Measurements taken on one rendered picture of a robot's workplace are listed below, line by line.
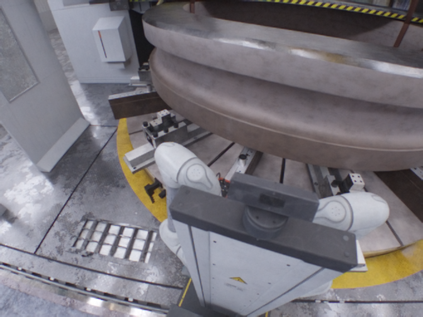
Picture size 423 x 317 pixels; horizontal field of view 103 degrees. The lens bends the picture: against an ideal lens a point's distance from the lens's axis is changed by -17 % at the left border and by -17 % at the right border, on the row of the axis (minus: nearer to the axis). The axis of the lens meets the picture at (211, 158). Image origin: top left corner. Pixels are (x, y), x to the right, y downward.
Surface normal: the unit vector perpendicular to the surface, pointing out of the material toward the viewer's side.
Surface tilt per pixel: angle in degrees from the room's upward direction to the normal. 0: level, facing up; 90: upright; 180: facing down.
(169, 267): 0
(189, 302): 0
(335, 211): 23
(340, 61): 45
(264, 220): 0
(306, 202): 61
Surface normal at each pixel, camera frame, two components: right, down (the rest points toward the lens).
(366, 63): -0.16, -0.01
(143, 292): 0.00, -0.70
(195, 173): -0.13, -0.38
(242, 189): -0.30, 0.25
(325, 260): -0.35, 0.66
